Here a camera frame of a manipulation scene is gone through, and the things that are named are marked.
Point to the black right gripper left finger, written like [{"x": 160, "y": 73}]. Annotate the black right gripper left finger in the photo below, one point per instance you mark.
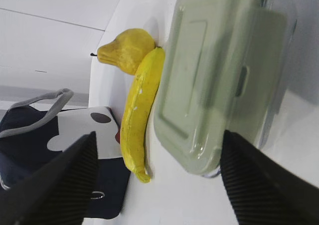
[{"x": 58, "y": 193}]

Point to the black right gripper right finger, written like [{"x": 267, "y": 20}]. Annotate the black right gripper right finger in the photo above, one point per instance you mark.
[{"x": 262, "y": 192}]

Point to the navy blue lunch bag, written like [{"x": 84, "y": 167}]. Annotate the navy blue lunch bag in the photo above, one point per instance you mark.
[{"x": 35, "y": 131}]

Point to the yellow banana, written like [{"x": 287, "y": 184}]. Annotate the yellow banana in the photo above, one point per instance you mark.
[{"x": 138, "y": 106}]

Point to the glass container with green lid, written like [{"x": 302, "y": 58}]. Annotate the glass container with green lid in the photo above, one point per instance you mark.
[{"x": 222, "y": 69}]

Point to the yellow pear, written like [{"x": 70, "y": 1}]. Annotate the yellow pear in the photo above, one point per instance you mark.
[{"x": 127, "y": 50}]

